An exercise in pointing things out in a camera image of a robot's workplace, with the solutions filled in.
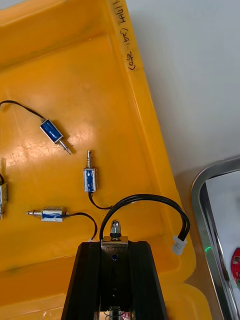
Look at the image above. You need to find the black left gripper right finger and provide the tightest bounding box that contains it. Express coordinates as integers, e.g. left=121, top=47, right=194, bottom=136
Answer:
left=128, top=241, right=169, bottom=320

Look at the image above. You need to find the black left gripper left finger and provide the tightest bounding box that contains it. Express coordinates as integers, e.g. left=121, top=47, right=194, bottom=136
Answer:
left=61, top=241, right=102, bottom=320

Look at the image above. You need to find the small metal solenoid blue label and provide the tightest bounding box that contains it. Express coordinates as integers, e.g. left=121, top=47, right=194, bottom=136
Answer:
left=0, top=172, right=9, bottom=221
left=26, top=206, right=99, bottom=243
left=82, top=149, right=113, bottom=211
left=0, top=99, right=76, bottom=156
left=99, top=193, right=191, bottom=320

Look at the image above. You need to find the round red circuit board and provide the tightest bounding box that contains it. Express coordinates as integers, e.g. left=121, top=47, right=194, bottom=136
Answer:
left=230, top=247, right=240, bottom=287

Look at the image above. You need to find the steel tray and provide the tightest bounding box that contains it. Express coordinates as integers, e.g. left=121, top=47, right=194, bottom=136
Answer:
left=191, top=156, right=240, bottom=320

